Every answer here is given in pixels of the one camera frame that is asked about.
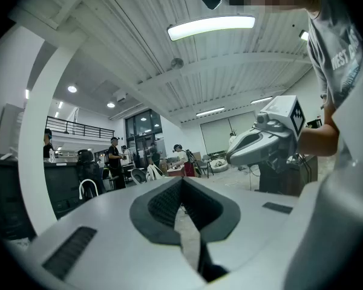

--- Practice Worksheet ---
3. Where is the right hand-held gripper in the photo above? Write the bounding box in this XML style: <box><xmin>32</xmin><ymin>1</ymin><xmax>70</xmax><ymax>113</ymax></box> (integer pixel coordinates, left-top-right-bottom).
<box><xmin>226</xmin><ymin>95</ymin><xmax>306</xmax><ymax>174</ymax></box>

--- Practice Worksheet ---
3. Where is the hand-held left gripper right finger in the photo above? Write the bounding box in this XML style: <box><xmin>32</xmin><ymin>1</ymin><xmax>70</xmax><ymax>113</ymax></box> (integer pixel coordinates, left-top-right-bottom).
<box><xmin>181</xmin><ymin>176</ymin><xmax>300</xmax><ymax>273</ymax></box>

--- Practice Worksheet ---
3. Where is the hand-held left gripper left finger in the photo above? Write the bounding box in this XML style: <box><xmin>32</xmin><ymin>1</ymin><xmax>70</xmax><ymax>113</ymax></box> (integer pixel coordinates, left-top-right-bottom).
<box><xmin>21</xmin><ymin>176</ymin><xmax>208</xmax><ymax>290</ymax></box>

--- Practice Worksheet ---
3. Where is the person's right forearm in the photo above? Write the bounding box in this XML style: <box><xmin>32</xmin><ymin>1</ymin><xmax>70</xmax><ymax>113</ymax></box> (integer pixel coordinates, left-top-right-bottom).
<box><xmin>298</xmin><ymin>104</ymin><xmax>341</xmax><ymax>157</ymax></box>

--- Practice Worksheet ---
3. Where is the white projection screen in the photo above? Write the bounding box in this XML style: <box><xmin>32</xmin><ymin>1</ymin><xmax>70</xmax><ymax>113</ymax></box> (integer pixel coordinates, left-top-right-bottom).
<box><xmin>199</xmin><ymin>111</ymin><xmax>257</xmax><ymax>156</ymax></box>

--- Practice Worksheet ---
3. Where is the grey egg shaped shell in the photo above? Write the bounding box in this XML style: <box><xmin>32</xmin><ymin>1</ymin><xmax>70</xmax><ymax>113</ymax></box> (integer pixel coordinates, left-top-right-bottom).
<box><xmin>131</xmin><ymin>167</ymin><xmax>148</xmax><ymax>184</ymax></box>

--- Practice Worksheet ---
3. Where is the black equipment case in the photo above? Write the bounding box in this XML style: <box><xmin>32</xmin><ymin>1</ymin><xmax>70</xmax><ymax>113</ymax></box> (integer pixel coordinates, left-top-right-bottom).
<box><xmin>0</xmin><ymin>152</ymin><xmax>82</xmax><ymax>241</ymax></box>

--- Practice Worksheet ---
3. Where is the black office chair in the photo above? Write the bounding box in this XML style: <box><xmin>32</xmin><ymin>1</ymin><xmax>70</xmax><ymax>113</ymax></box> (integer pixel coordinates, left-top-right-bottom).
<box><xmin>76</xmin><ymin>149</ymin><xmax>106</xmax><ymax>199</ymax></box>

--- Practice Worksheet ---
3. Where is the white egg shaped shell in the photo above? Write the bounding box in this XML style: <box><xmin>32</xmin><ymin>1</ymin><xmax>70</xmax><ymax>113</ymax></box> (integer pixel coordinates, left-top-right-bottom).
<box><xmin>146</xmin><ymin>163</ymin><xmax>165</xmax><ymax>181</ymax></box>

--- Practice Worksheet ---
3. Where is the large dark framed window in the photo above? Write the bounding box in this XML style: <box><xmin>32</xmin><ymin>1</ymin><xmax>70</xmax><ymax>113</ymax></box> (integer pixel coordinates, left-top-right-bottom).
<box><xmin>125</xmin><ymin>109</ymin><xmax>165</xmax><ymax>163</ymax></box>

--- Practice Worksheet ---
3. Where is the black balcony railing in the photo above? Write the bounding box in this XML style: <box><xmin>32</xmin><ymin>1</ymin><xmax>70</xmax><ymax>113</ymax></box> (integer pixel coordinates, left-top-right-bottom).
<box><xmin>45</xmin><ymin>115</ymin><xmax>114</xmax><ymax>140</ymax></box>

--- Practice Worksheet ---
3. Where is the person's grey t-shirt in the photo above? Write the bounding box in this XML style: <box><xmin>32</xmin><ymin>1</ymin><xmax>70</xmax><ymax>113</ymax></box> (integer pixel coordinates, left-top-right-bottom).
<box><xmin>307</xmin><ymin>0</ymin><xmax>363</xmax><ymax>110</ymax></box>

